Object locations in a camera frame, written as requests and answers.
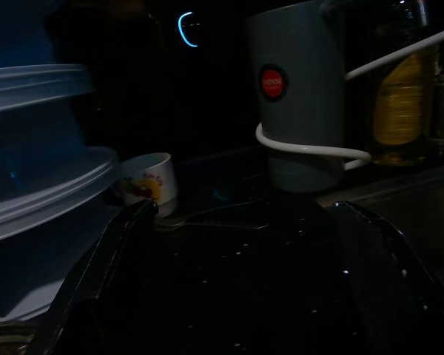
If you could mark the grey jug with red logo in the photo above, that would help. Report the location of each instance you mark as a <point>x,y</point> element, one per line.
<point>299,122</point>

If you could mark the white cartoon print cup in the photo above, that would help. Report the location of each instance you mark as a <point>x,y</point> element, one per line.
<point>155,174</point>

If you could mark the yellow oil bottle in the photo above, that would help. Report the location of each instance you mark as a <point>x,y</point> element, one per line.
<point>399,103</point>

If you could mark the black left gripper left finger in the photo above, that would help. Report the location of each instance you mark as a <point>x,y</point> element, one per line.
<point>96,266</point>

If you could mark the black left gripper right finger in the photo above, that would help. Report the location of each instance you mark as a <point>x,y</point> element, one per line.
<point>385,281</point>

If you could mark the white tiered plastic rack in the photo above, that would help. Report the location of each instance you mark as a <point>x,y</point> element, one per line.
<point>29,185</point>

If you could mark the stainless steel sink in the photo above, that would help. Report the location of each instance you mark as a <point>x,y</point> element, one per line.
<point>422,207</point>

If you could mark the metal spoon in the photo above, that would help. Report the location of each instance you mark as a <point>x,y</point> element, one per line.
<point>170,222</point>

